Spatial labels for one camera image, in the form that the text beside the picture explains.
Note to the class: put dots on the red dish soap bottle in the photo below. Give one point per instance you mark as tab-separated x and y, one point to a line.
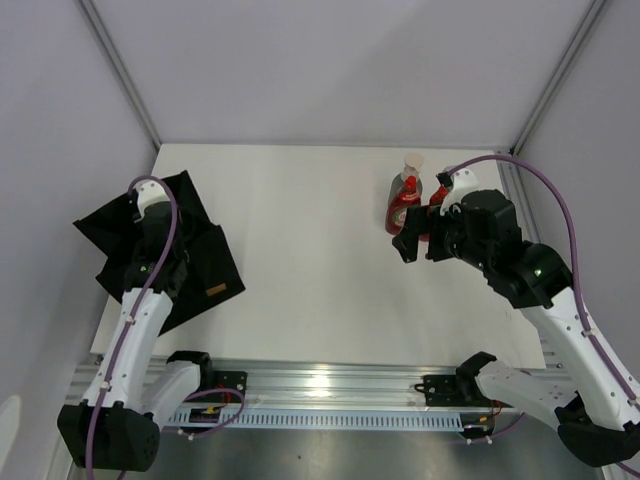
404	193

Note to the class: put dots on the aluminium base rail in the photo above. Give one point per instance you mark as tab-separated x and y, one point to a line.
326	386

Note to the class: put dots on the slotted cable duct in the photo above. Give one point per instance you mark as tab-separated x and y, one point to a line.
315	419

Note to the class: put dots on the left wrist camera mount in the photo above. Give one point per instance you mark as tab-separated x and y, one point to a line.
148	193

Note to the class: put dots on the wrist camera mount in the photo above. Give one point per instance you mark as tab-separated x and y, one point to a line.
148	193
457	184

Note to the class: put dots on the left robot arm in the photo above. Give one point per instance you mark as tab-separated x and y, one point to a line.
118	423

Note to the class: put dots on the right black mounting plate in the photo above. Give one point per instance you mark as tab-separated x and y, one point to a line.
444	390

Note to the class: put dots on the left frame post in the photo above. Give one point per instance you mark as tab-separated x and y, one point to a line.
114	60

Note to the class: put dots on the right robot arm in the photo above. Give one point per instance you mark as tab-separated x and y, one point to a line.
594	419

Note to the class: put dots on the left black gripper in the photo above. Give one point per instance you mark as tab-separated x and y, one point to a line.
187	235

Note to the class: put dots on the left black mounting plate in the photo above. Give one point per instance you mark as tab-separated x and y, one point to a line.
228	379

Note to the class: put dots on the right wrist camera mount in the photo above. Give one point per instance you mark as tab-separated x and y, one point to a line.
457	184

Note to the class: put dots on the black mounting plate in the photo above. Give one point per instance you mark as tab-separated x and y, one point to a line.
228	379
444	390

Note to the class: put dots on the frame post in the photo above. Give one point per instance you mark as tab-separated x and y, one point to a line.
586	27
114	60

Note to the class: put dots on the right frame post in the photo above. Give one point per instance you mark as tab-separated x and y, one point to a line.
586	27

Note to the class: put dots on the black canvas bag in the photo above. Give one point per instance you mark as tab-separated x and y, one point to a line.
133	246

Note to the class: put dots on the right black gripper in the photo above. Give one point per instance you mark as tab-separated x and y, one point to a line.
417	218

